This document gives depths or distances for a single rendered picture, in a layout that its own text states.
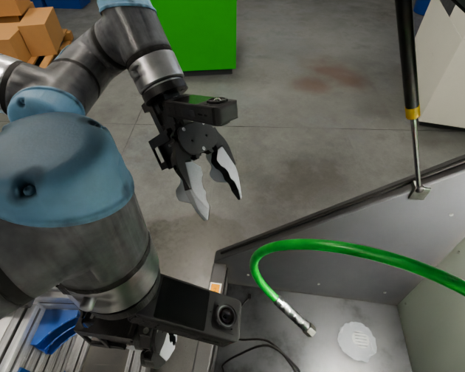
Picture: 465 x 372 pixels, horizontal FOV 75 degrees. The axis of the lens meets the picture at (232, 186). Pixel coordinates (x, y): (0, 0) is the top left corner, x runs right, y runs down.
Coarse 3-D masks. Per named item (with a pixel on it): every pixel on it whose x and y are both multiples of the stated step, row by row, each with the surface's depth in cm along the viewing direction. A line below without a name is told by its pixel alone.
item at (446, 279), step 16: (288, 240) 40; (304, 240) 38; (320, 240) 37; (256, 256) 45; (368, 256) 33; (384, 256) 32; (400, 256) 32; (256, 272) 50; (416, 272) 31; (432, 272) 30; (448, 272) 30; (464, 288) 29
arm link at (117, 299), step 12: (156, 252) 28; (144, 264) 24; (156, 264) 26; (132, 276) 23; (144, 276) 24; (156, 276) 27; (120, 288) 23; (132, 288) 24; (144, 288) 25; (84, 300) 22; (96, 300) 23; (108, 300) 23; (120, 300) 24; (132, 300) 25; (96, 312) 25; (108, 312) 24
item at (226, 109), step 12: (180, 96) 46; (192, 96) 45; (204, 96) 44; (168, 108) 44; (180, 108) 43; (192, 108) 41; (204, 108) 39; (216, 108) 38; (228, 108) 39; (192, 120) 42; (204, 120) 40; (216, 120) 39; (228, 120) 40
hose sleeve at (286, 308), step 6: (276, 300) 52; (282, 300) 52; (282, 306) 52; (288, 306) 53; (288, 312) 52; (294, 312) 53; (294, 318) 53; (300, 318) 53; (300, 324) 53; (306, 324) 53
